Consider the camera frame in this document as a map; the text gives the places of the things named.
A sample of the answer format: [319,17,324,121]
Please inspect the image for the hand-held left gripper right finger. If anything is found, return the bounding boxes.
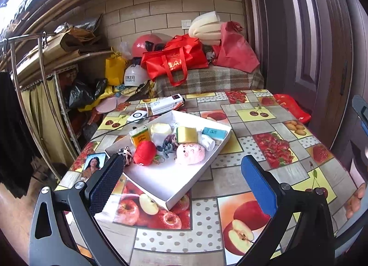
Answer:
[237,154,335,266]

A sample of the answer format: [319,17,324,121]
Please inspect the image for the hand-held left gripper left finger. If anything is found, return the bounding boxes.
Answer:
[29,153,127,266]

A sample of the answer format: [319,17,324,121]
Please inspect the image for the leopard print face mask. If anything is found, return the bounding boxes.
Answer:
[119,146,133,166]

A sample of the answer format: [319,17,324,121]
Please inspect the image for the red plush toy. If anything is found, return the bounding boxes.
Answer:
[134,140,158,166]

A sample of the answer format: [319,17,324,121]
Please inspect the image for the white tray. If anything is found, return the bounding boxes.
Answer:
[104,110,232,211]

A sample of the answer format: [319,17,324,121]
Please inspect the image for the yellow tissue packet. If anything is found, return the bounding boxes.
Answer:
[129,127,151,148]

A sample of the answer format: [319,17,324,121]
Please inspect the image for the white face masks bundle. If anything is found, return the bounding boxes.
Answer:
[198,134,217,152]

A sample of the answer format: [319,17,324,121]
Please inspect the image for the blue tissue packet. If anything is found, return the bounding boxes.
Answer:
[201,127,228,140]

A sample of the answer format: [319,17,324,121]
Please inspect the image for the blue grey hair tie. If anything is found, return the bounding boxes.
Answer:
[156,142,176,159]

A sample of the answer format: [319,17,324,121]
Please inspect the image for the pink plush toy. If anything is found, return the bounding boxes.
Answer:
[175,142,206,166]

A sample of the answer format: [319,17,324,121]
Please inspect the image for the cream round sponge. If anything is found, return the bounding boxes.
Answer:
[150,122,172,136]

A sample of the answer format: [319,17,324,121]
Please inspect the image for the yellow green sponge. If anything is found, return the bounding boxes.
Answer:
[175,126,199,143]

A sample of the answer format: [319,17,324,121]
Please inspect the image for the person's right hand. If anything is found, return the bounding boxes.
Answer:
[344,182,368,220]

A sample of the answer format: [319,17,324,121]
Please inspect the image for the smartphone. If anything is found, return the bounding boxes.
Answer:
[80,152,107,182]

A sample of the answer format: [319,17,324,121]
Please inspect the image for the fruit print tablecloth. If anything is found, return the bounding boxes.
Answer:
[53,89,350,266]

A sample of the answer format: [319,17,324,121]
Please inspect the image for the red plastic bag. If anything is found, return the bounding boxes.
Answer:
[273,93,312,124]

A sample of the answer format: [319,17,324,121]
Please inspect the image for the white round device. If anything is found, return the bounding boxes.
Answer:
[126,110,148,124]

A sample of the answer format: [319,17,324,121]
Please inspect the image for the pink disc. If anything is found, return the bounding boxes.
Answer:
[95,98,121,113]

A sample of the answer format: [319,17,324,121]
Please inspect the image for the purple wooden door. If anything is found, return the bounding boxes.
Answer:
[239,0,357,152]

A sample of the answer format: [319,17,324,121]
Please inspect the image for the black plastic bag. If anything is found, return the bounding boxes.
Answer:
[64,78,108,110]

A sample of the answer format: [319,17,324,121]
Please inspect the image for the yellow curtain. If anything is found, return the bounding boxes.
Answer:
[20,79,75,169]

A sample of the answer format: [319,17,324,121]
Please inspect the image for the white power bank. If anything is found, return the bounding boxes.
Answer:
[149,94,185,115]

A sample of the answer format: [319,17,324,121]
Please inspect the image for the black hanging cloth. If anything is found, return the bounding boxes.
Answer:
[0,71,38,199]

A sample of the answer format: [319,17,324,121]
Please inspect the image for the white helmet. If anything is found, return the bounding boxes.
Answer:
[124,63,151,87]

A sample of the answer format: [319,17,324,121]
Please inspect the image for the yellow bag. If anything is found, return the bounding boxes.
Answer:
[104,50,128,86]

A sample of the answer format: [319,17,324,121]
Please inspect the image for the plaid sofa cover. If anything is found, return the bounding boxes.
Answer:
[152,65,265,97]

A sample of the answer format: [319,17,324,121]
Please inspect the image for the angle iron shelf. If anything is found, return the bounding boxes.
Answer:
[17,50,112,152]

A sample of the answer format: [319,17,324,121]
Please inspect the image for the clear plastic bag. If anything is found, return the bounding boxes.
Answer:
[118,41,133,60]

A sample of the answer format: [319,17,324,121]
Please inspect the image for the red non-woven bag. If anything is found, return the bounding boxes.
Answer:
[213,21,261,72]

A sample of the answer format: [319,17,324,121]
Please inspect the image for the steel tube clothes rack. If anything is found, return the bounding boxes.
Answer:
[0,33,82,154]

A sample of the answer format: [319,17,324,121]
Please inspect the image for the red tote bag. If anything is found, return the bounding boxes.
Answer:
[140,34,210,87]

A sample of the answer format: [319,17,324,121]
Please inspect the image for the dark printed bag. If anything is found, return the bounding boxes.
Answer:
[201,43,222,62]

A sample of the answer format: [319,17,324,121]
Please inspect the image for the red helmet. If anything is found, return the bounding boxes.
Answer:
[131,33,173,60]

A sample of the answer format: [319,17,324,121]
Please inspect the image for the cardboard pile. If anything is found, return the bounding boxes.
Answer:
[43,14,111,60]

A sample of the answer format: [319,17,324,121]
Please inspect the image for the cream foam roll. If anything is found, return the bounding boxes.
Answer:
[188,11,223,45]

